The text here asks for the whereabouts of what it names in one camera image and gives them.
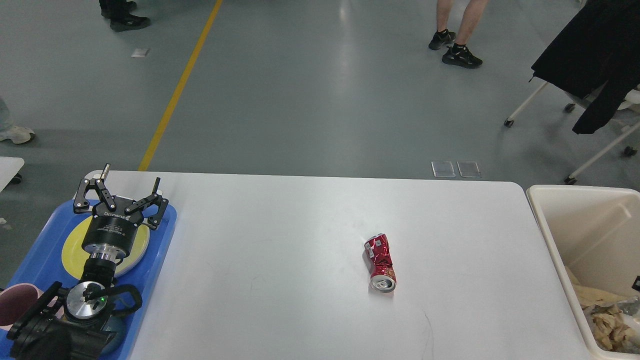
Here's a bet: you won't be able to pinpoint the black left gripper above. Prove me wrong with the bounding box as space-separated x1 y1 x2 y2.
72 163 170 261

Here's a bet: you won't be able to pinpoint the brown paper bag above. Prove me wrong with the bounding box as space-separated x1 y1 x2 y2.
564 266 627 309

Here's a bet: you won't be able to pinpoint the brown paper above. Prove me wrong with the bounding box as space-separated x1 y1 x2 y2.
589 305 640 354

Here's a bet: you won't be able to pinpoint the yellow plastic plate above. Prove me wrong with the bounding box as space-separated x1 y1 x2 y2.
61 218 151 281

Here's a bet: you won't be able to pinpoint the pink ribbed mug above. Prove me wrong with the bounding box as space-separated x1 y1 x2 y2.
0 283 65 331

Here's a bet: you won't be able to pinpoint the crushed red soda can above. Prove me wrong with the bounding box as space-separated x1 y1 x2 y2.
363 233 397 293

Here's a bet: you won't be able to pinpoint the aluminium foil sheet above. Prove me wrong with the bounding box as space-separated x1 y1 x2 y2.
583 296 640 317

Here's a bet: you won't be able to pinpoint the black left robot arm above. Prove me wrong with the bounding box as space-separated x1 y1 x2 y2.
7 164 169 360

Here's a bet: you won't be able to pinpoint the beige plastic bin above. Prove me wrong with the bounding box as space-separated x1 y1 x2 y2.
526 185 640 360

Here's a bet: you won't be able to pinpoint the blue plastic tray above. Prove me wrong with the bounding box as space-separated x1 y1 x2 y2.
9 200 178 360

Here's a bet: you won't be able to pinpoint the white table corner left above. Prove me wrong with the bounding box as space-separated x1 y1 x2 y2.
0 156 25 192

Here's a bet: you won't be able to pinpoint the white shoe left edge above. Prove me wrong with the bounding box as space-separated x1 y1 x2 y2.
0 125 35 145

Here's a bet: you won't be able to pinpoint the walking person's legs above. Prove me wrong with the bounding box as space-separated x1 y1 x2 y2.
98 0 151 32

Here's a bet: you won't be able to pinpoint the clear plastic piece on floor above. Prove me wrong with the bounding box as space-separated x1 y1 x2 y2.
430 161 457 179

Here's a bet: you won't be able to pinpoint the black jacket on chair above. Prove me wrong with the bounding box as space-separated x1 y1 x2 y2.
531 0 640 135

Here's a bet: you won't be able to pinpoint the person in white shorts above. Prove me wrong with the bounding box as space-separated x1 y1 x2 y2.
428 0 489 69

